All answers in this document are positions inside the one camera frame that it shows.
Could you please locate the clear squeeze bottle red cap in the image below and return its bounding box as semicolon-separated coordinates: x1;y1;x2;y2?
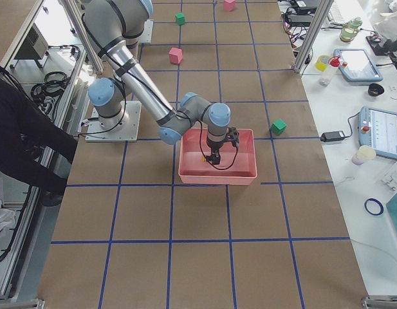
319;55;340;86

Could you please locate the green glass bottle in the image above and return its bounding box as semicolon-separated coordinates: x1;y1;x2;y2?
339;17;362;42

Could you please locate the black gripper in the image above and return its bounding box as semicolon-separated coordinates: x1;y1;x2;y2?
205;141;223;163

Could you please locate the pink foam cube far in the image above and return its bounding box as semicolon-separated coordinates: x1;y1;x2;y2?
223;0;236;12

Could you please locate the teach pendant far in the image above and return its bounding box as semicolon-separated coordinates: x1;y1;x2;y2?
333;48;383;83

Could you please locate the person in black clothes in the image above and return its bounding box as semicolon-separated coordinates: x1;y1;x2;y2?
0;78;77;207

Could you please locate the teach pendant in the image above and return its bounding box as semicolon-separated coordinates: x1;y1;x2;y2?
333;48;383;83
358;106;397;160

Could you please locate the yellow tape roll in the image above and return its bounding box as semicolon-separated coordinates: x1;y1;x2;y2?
315;55;331;72

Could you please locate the green foam cube right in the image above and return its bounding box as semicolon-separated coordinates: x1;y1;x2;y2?
270;118;287;135

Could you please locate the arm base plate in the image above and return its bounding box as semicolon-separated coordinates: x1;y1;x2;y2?
85;100;142;142
139;19;154;44

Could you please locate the aluminium frame post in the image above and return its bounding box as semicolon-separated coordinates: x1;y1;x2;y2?
293;0;333;73

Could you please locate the pink foam cube middle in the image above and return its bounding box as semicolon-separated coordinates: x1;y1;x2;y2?
168;47;183;64

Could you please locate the blue tape ring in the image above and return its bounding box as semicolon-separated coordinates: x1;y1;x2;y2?
364;198;385;216

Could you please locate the black round cap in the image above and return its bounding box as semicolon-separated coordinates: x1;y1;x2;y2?
367;83;385;97

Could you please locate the pink foam cube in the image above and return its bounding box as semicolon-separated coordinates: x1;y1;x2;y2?
223;0;236;12
168;47;183;64

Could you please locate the teach pendant near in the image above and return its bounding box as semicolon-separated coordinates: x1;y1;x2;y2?
358;106;397;160

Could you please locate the white paper cup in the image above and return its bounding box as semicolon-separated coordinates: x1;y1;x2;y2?
351;145;376;165

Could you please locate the black power adapter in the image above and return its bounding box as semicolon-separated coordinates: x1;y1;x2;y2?
320;131;346;142

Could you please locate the pink plastic bin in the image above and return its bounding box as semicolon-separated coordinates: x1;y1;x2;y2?
178;127;259;185

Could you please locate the green foam cube near base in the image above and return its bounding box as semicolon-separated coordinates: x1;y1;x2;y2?
174;12;185;26

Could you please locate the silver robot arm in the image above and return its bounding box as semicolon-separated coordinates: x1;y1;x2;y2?
82;1;239;165

